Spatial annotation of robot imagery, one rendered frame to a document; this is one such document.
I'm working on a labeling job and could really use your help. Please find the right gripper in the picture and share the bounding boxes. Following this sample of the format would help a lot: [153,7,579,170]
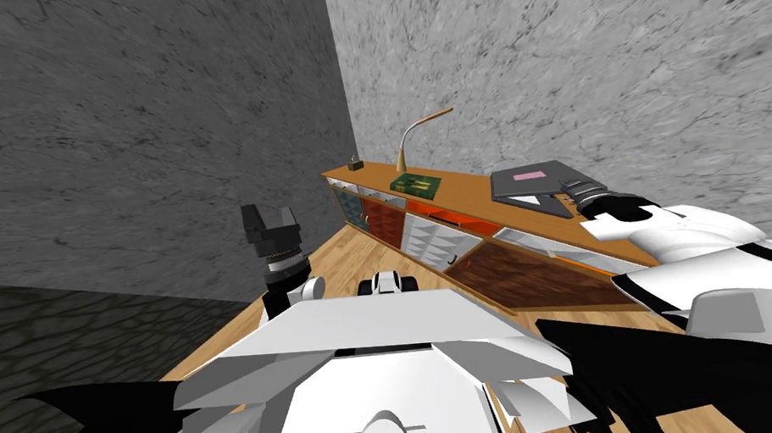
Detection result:
[557,173,594,208]

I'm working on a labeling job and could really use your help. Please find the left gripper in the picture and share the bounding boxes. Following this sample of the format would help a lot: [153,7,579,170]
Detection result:
[240,199,306,261]

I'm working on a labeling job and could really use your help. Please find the grey laptop with pink label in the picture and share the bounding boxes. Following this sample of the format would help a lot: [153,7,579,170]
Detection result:
[488,158,592,226]

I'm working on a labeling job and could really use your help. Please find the wooden sideboard with drawers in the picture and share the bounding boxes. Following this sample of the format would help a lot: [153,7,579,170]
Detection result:
[319,139,665,330]

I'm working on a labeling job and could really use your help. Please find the green book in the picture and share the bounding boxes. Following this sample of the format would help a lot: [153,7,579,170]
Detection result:
[388,169,444,202]

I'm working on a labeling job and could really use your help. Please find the tan gooseneck desk lamp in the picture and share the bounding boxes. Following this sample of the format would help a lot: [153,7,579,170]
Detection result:
[392,107,458,174]

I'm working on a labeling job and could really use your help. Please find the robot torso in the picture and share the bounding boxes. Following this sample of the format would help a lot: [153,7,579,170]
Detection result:
[142,255,599,433]

